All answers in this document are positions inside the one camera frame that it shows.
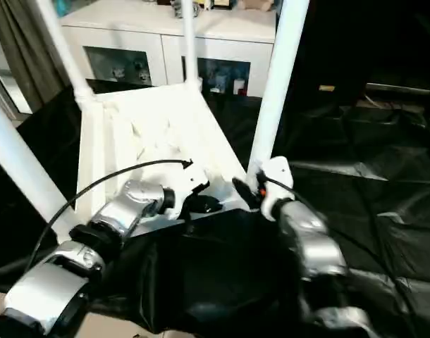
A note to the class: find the white plastic table top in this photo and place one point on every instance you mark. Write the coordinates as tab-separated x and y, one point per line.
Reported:
148	123

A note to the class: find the white plastic table leg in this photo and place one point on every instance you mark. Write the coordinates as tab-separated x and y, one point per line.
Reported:
275	88
189	42
63	49
24	158

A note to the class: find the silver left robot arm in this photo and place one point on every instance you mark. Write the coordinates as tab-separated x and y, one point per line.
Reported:
46	292

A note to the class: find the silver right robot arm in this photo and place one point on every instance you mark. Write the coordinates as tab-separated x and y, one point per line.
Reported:
313	239

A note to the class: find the black plastic mat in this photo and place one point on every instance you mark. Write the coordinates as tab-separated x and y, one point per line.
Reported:
236	274

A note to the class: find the black box with yellow label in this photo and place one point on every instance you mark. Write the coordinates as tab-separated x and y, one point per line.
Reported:
327	42

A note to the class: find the white glass-door cabinet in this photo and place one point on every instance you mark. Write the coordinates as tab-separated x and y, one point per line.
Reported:
130	35

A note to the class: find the dark crumpled object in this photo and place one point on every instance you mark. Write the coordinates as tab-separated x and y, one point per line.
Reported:
181	8

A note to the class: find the grey-brown curtain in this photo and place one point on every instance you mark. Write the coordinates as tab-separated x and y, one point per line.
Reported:
24	49

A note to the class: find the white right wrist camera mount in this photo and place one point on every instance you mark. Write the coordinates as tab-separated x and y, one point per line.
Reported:
278	176

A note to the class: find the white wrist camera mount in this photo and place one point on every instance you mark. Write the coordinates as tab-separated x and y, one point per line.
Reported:
190	179
278	176

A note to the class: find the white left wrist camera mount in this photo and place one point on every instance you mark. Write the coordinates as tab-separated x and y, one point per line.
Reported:
190	179

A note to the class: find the dark metal rail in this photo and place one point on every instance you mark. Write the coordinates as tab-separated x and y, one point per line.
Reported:
405	87

